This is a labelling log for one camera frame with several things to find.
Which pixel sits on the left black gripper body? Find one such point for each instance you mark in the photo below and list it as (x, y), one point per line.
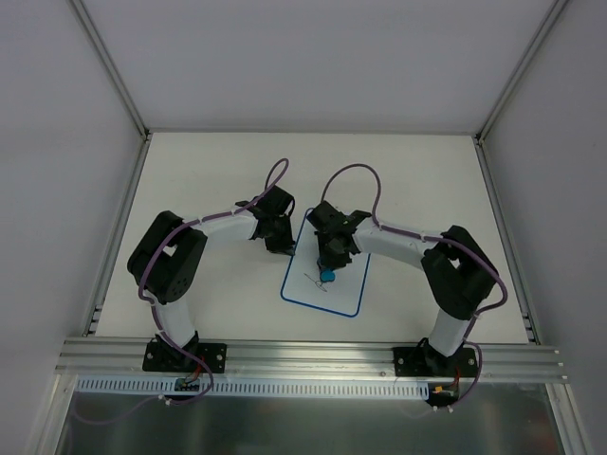
(278, 238)

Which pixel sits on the aluminium mounting rail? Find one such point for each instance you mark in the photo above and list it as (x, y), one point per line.
(502, 363)

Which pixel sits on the blue framed whiteboard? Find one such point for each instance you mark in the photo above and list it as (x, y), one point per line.
(302, 283)

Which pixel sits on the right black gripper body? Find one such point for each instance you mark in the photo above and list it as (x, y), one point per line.
(333, 251)

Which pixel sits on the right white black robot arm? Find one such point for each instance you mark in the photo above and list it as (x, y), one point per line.
(457, 270)

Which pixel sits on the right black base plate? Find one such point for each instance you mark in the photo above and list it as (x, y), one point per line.
(412, 362)

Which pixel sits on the right aluminium corner post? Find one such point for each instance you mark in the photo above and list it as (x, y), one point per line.
(533, 47)

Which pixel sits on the aluminium corner post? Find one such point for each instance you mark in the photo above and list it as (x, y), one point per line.
(533, 47)
(102, 53)

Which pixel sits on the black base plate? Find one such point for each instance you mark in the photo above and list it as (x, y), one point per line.
(412, 362)
(160, 357)

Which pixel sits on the blue whiteboard eraser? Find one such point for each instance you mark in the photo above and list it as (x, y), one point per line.
(327, 275)

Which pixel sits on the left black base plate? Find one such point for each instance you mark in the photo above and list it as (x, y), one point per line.
(160, 357)

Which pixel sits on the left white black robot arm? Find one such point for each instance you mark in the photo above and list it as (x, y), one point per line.
(165, 261)

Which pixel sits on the left aluminium corner post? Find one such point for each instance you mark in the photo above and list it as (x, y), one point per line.
(102, 53)

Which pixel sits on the white slotted cable duct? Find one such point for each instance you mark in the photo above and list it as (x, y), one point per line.
(249, 387)

